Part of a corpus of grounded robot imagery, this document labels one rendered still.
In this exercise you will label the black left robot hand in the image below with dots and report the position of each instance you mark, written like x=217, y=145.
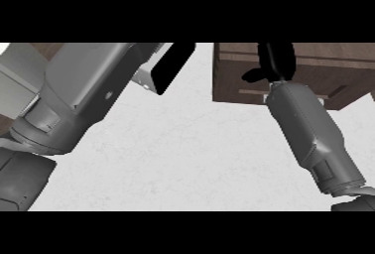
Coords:
x=171, y=66

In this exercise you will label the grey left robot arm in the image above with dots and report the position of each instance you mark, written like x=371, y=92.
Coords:
x=72, y=99

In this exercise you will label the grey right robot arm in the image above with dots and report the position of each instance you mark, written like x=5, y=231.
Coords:
x=307, y=132

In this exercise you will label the brown wooden drawer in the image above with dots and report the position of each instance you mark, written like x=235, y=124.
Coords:
x=233, y=79

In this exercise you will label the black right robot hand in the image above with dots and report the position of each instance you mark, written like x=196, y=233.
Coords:
x=276, y=59

